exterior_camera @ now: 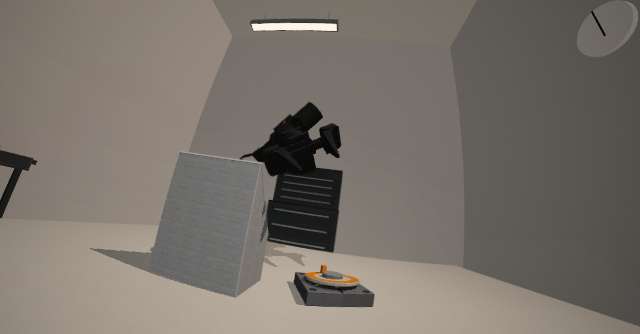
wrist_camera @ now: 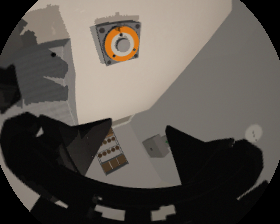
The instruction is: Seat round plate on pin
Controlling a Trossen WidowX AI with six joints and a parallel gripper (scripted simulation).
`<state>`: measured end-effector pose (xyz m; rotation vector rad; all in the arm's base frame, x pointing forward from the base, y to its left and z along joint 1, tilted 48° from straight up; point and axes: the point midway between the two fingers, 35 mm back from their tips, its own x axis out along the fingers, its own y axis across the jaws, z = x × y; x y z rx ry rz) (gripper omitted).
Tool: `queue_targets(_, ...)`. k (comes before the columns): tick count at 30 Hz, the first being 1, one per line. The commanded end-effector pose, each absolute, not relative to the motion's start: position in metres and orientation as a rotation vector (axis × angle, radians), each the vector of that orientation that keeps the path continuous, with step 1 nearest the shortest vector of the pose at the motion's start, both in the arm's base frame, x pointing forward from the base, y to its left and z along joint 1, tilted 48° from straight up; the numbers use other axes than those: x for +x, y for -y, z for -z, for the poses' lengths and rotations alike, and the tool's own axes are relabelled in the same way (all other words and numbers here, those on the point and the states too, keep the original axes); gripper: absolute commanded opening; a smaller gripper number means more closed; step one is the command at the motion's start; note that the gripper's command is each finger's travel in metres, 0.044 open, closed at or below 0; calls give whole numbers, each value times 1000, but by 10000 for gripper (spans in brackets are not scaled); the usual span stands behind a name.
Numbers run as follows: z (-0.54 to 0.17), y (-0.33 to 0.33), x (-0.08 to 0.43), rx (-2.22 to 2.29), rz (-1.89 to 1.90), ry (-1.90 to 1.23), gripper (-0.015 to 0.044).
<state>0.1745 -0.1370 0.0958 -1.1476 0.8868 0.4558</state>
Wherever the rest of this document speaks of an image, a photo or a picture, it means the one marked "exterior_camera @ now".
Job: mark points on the orange round plate with tab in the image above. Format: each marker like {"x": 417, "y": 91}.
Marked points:
{"x": 317, "y": 278}

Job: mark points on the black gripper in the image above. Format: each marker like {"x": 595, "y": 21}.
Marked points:
{"x": 298, "y": 144}

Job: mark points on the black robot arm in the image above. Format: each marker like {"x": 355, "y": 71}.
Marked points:
{"x": 306, "y": 118}

